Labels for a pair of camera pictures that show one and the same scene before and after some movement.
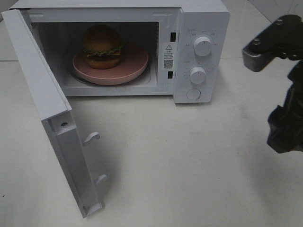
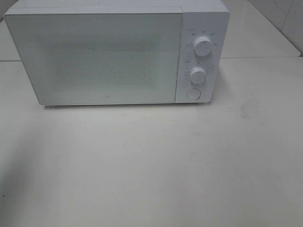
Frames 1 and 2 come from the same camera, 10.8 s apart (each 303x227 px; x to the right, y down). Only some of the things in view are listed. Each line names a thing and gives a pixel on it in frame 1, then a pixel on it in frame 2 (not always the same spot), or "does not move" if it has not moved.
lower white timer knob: (198, 75) does not move
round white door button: (193, 94) does not move
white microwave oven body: (187, 43) does not move
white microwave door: (55, 112) → (100, 58)
